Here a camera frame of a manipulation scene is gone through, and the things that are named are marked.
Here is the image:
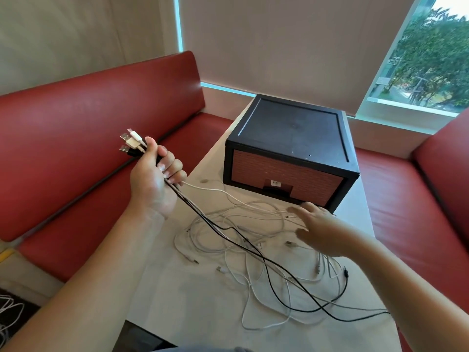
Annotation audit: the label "person's right hand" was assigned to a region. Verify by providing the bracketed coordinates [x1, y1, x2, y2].
[287, 201, 354, 258]

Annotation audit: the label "person's left hand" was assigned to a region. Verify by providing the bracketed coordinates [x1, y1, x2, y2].
[129, 136, 188, 220]

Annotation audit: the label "white USB cable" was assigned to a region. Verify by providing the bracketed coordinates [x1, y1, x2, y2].
[125, 140, 330, 290]
[126, 128, 294, 220]

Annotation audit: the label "black USB cable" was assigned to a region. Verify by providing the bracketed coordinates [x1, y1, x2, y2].
[119, 144, 390, 324]
[119, 132, 349, 305]

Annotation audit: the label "person's right forearm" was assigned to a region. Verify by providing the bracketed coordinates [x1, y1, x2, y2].
[339, 231, 469, 352]

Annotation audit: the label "person's left forearm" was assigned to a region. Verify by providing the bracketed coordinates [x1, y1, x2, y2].
[0, 207, 168, 352]

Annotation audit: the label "brick pattern drawer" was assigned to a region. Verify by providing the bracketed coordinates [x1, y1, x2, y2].
[232, 149, 344, 209]

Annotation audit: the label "red bench backrest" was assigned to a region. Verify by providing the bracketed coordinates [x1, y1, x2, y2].
[0, 51, 205, 242]
[412, 107, 469, 254]

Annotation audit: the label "red bench seat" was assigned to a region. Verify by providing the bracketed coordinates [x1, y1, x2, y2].
[353, 147, 469, 352]
[18, 112, 235, 283]

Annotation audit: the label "beige roller blind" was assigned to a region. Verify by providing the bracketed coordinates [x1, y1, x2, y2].
[181, 0, 418, 118]

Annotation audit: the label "dark floor mat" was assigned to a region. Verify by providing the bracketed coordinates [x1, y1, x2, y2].
[0, 287, 42, 343]

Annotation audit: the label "green trees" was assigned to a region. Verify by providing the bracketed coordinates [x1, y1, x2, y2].
[369, 6, 469, 109]

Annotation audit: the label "glass window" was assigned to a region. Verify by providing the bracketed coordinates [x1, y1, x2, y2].
[356, 0, 469, 116]

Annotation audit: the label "tangle of white cables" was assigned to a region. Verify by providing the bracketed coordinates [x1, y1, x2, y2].
[174, 179, 371, 331]

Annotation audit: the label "black storage box frame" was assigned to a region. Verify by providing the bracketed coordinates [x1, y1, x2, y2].
[223, 93, 361, 214]

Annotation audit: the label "loose white floor cables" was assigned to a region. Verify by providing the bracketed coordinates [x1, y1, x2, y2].
[0, 294, 25, 338]

